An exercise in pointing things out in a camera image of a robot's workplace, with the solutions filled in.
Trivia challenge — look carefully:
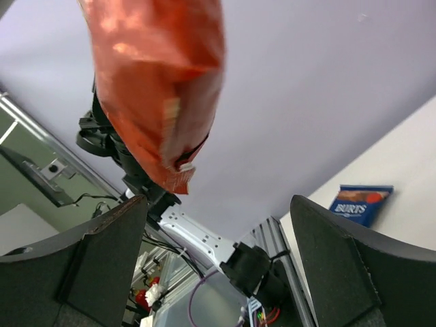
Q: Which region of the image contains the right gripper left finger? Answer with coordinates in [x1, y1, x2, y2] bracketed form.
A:
[1, 196, 148, 326]

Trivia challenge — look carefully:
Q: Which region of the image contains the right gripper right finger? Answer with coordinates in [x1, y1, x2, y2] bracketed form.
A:
[290, 195, 435, 326]

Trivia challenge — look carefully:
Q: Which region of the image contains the cassava chips bag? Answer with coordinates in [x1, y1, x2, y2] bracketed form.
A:
[80, 1, 226, 194]

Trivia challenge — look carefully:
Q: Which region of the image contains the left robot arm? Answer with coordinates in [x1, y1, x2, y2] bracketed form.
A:
[76, 89, 290, 308]

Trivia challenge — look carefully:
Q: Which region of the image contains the left blue Burts bag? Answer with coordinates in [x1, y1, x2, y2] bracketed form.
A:
[329, 185, 394, 228]

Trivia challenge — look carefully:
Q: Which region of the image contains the aluminium mounting rail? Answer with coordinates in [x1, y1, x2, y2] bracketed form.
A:
[249, 217, 317, 326]

